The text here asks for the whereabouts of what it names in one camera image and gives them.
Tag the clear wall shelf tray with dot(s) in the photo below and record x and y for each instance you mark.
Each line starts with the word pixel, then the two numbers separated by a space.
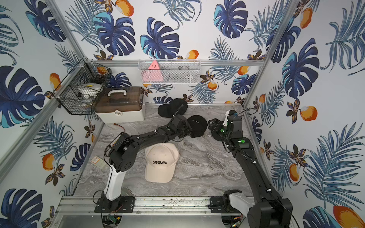
pixel 174 71

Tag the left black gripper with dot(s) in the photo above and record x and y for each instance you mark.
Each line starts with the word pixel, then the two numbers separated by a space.
pixel 185 125

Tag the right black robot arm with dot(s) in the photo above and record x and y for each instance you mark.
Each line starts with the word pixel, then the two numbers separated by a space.
pixel 267 209

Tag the black wire basket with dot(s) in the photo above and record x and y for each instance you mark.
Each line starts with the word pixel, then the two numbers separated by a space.
pixel 67 94

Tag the pink triangle card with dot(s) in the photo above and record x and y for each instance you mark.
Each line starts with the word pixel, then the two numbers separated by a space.
pixel 153 74

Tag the black cap at back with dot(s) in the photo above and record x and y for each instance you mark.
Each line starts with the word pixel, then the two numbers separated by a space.
pixel 175 107

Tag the white box brown lid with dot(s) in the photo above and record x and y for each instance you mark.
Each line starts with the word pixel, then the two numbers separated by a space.
pixel 121 105

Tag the beige cap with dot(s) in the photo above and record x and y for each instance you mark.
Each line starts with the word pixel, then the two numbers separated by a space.
pixel 161 160

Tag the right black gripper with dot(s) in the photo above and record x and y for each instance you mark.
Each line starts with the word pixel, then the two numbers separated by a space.
pixel 216 121

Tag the small beige battery pack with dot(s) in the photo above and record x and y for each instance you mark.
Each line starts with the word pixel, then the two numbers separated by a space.
pixel 98 162

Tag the black cap with label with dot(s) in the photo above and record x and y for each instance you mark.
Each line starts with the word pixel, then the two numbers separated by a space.
pixel 198 126

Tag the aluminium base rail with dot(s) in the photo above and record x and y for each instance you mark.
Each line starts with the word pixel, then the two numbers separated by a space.
pixel 139 206

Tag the white bowl in basket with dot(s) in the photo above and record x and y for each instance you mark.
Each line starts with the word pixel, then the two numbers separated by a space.
pixel 89 91

